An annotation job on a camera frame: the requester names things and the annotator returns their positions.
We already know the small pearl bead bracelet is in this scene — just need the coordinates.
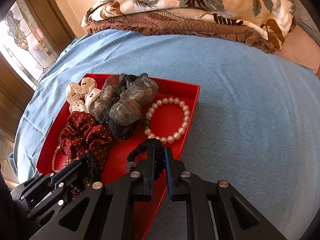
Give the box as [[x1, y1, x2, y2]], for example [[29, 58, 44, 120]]
[[51, 146, 62, 173]]

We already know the black hair tie with charm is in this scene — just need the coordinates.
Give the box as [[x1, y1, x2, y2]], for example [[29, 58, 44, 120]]
[[125, 138, 167, 181]]

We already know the red polka dot scrunchie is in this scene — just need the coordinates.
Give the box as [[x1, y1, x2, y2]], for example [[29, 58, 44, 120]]
[[59, 111, 114, 170]]

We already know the white patterned scrunchie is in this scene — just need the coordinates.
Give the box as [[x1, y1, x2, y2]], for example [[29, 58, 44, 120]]
[[66, 77, 101, 114]]

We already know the large pearl bracelet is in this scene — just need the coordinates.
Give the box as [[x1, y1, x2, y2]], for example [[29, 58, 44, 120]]
[[143, 96, 192, 145]]

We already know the red white plaid scrunchie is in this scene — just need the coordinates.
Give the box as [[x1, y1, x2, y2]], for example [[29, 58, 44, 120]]
[[65, 160, 88, 203]]

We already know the red tray box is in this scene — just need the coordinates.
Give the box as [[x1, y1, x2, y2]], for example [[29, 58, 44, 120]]
[[36, 73, 201, 240]]

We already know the light blue towel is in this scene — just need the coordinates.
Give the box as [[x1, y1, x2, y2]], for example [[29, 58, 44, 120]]
[[8, 30, 319, 239]]

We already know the stained glass window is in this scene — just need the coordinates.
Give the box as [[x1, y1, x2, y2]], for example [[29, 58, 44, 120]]
[[1, 0, 58, 89]]

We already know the pink bed sheet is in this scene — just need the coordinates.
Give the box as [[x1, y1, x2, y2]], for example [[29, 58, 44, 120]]
[[275, 25, 320, 76]]

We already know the floral leaf quilt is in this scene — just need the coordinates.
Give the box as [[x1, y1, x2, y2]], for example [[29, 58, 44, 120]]
[[81, 0, 297, 53]]

